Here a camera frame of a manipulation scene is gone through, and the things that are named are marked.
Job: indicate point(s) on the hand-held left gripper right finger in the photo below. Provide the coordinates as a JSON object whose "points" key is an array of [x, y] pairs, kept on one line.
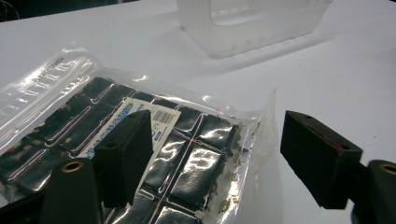
{"points": [[323, 158]]}

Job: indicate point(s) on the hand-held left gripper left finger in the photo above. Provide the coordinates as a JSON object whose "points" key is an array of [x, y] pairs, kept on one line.
{"points": [[121, 155]]}

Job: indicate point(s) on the clear vacuum pack of dark blocks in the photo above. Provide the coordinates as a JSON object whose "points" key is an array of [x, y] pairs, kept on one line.
{"points": [[190, 137]]}

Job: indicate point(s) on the translucent white plastic container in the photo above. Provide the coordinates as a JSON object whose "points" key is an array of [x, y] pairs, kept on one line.
{"points": [[249, 25]]}

